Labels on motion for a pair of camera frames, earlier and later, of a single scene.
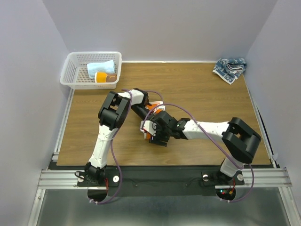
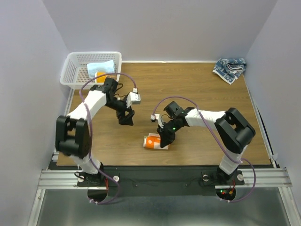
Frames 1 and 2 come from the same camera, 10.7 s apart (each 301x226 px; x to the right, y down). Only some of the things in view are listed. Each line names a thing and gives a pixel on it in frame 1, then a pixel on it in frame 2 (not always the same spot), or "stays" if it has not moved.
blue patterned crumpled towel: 229,69 stays
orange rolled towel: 100,77 stays
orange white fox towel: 152,105 to 153,141
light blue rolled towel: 108,67 stays
